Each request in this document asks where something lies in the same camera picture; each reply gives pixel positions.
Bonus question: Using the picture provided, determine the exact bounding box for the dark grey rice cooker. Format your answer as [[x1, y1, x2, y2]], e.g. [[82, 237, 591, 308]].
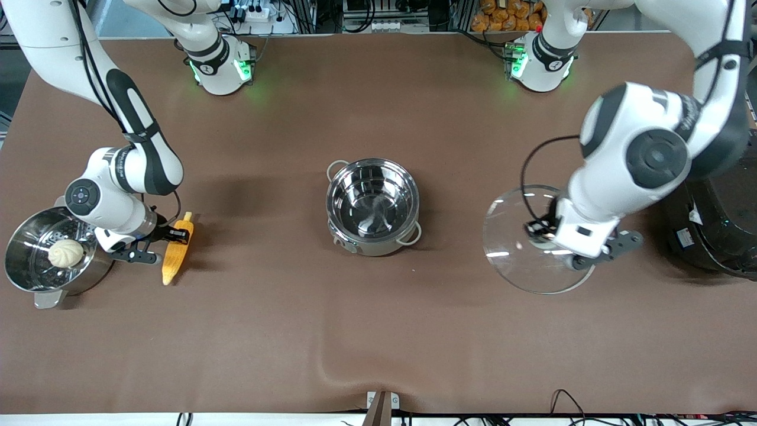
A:
[[659, 172, 757, 280]]

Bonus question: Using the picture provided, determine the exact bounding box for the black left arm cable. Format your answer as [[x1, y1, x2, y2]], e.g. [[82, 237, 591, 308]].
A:
[[520, 134, 583, 224]]

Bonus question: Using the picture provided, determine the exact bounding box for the white power strip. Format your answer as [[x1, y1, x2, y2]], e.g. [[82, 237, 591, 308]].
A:
[[370, 21, 430, 34]]

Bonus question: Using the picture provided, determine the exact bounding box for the black looped cable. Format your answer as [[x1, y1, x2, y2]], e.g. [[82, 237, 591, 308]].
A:
[[550, 388, 587, 418]]

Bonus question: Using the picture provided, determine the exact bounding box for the brown table cover cloth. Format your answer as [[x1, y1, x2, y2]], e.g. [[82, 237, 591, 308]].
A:
[[0, 33, 757, 415]]

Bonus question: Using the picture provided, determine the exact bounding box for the orange snack bag pile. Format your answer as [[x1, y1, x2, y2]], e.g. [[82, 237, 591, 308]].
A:
[[470, 0, 545, 33]]

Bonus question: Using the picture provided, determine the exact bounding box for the power strip with plugs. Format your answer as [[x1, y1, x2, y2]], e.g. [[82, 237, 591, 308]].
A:
[[228, 0, 274, 23]]

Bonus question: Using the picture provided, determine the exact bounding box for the round glass pot lid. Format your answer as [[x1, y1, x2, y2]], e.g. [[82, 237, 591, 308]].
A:
[[482, 185, 597, 295]]

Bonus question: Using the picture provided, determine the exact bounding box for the yellow corn cob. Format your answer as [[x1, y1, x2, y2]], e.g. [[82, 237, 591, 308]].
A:
[[161, 212, 195, 286]]

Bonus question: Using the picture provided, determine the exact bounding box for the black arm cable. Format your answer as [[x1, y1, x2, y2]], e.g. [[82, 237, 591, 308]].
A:
[[520, 134, 583, 224], [70, 0, 134, 137]]

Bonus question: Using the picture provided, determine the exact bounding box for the white steamed bun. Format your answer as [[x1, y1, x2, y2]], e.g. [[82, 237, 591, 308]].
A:
[[47, 239, 85, 269]]

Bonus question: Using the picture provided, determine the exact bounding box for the stainless steel steamer pot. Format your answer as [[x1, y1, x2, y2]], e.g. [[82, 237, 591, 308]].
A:
[[4, 206, 114, 309]]

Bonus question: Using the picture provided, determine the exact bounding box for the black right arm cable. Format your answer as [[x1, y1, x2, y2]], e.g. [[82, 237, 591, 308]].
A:
[[70, 0, 134, 137]]

